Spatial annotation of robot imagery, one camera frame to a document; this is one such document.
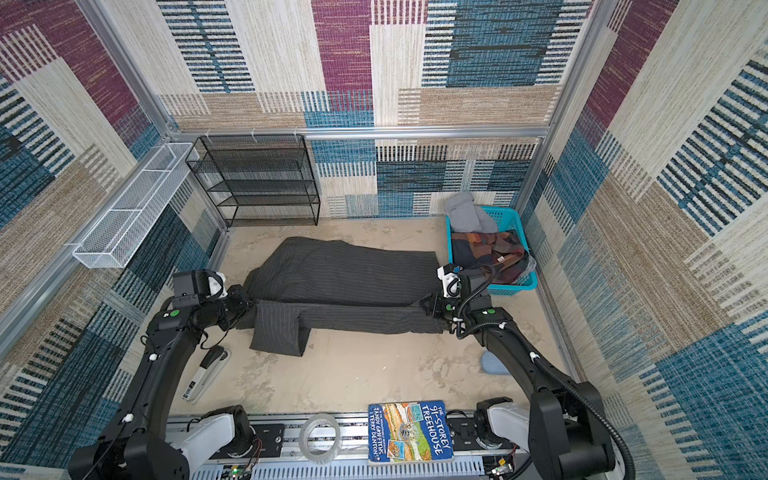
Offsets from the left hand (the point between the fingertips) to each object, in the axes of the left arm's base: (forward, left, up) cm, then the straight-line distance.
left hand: (256, 294), depth 80 cm
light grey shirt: (+37, -64, -8) cm, 74 cm away
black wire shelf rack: (+47, +11, +1) cm, 48 cm away
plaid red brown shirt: (+21, -73, -9) cm, 77 cm away
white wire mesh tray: (+10, +29, +16) cm, 34 cm away
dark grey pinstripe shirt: (+13, -17, -16) cm, 27 cm away
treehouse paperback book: (-30, -39, -14) cm, 52 cm away
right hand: (-1, -44, -6) cm, 45 cm away
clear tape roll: (-31, -14, -15) cm, 37 cm away
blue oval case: (-14, -63, -15) cm, 66 cm away
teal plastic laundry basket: (+36, -78, -9) cm, 86 cm away
